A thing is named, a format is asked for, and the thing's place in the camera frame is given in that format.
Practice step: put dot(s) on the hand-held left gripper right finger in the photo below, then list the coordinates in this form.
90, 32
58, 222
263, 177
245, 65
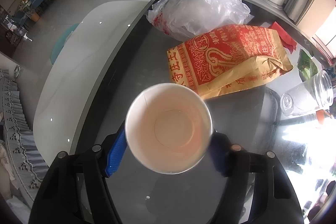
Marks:
219, 155

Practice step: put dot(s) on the small orange packet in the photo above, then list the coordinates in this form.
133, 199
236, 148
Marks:
321, 116

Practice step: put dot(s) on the red packet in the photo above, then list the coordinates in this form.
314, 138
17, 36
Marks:
284, 37

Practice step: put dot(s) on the clear plastic bag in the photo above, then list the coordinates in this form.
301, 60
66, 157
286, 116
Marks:
202, 6

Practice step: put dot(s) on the glass coffee table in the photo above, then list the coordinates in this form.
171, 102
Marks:
118, 56

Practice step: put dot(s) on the grey lace sofa cover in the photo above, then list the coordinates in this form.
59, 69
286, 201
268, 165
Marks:
15, 121

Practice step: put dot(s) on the white paper cup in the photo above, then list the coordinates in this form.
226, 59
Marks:
168, 129

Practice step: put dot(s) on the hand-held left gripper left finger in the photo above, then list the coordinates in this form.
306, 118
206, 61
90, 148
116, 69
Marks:
115, 158

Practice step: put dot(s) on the green snack packet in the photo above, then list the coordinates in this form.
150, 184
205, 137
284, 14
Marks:
305, 64

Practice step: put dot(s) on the clear glass jar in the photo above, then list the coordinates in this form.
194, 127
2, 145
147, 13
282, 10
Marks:
307, 95

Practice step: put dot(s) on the orange printed paper bag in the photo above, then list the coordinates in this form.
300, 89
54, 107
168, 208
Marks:
231, 61

